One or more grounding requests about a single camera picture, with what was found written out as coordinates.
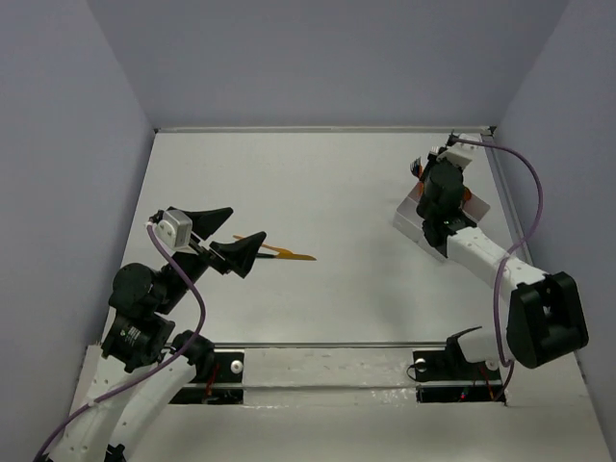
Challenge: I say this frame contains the yellow plastic knife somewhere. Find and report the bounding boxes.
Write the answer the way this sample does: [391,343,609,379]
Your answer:
[258,244,317,262]

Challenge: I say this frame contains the blue plastic fork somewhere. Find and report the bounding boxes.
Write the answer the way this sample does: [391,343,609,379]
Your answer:
[410,157,423,178]

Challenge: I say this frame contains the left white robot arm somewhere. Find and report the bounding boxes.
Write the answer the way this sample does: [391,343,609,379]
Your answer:
[35,207,267,461]

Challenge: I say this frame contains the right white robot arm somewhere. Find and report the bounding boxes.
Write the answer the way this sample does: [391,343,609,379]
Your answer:
[411,160,589,377]

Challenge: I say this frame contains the white divided utensil container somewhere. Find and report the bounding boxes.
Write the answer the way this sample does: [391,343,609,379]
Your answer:
[393,182,491,262]

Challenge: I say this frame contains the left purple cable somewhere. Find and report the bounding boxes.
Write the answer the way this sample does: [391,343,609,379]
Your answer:
[31,220,209,461]

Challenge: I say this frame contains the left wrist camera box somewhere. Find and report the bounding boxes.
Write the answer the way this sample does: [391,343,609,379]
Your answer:
[146,207,193,251]

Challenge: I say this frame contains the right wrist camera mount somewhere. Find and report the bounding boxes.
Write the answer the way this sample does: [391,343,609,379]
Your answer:
[428,134,479,170]

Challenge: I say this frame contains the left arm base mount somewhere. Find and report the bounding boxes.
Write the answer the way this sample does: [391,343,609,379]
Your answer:
[169,349,244,405]

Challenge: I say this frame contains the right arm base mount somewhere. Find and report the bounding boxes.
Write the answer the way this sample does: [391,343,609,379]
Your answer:
[405,327,506,404]

